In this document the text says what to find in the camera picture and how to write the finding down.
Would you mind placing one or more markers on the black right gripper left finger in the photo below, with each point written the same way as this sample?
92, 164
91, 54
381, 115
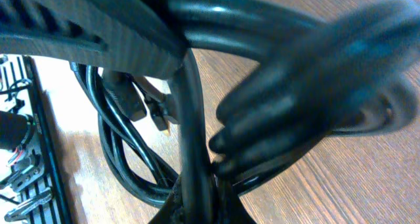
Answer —
122, 35

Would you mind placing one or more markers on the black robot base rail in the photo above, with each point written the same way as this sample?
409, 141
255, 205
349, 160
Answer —
31, 187

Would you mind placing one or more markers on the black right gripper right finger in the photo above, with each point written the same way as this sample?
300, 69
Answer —
220, 205

